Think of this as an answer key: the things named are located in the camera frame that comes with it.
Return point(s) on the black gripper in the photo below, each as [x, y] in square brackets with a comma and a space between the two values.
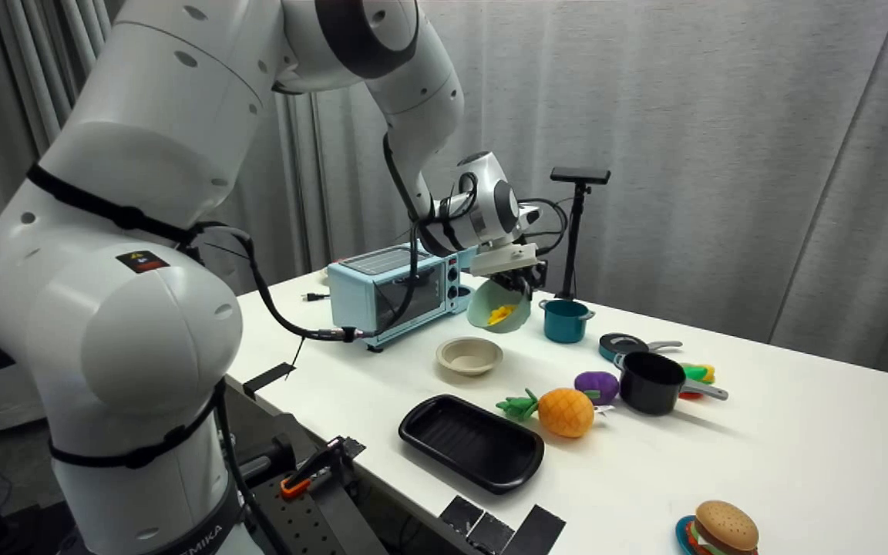
[530, 279]

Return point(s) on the yellow toy fries pile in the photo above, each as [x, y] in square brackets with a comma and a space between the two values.
[501, 316]

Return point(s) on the green bowl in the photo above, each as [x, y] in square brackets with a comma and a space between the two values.
[487, 303]

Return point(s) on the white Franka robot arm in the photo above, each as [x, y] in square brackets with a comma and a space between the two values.
[124, 329]

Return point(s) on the cream white plate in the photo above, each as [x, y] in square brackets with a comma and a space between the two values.
[470, 355]

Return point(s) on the small blue plate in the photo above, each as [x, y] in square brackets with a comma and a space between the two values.
[683, 535]

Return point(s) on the teal toy pot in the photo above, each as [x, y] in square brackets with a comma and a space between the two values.
[570, 320]

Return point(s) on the black stand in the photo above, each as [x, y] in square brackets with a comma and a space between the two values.
[574, 236]

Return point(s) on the purple toy eggplant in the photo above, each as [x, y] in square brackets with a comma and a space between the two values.
[600, 385]

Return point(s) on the orange toy pineapple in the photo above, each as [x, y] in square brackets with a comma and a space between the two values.
[565, 414]

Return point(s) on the light blue toy oven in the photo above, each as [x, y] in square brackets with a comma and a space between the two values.
[383, 293]

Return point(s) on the black ridged tray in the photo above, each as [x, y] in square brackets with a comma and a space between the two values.
[470, 442]

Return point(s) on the black mug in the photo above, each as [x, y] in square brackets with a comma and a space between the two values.
[652, 385]

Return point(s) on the green yellow toy vegetable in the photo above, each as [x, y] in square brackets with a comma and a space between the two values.
[698, 371]

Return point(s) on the silver toy utensil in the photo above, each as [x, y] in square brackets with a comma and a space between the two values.
[707, 392]

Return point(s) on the grey curtain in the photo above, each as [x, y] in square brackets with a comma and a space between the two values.
[771, 155]

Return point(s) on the toy burger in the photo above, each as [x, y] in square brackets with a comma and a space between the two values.
[723, 529]

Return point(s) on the black table edge bracket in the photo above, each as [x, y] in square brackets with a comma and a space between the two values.
[271, 376]

